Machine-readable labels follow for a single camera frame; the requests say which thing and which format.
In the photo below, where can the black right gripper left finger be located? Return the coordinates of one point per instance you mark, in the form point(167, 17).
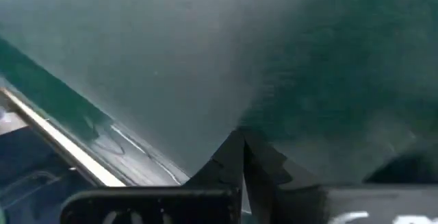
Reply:
point(212, 200)

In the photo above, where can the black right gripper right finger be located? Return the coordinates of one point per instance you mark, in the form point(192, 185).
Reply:
point(273, 196)

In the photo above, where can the dark green round plate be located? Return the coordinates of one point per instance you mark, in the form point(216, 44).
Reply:
point(212, 63)

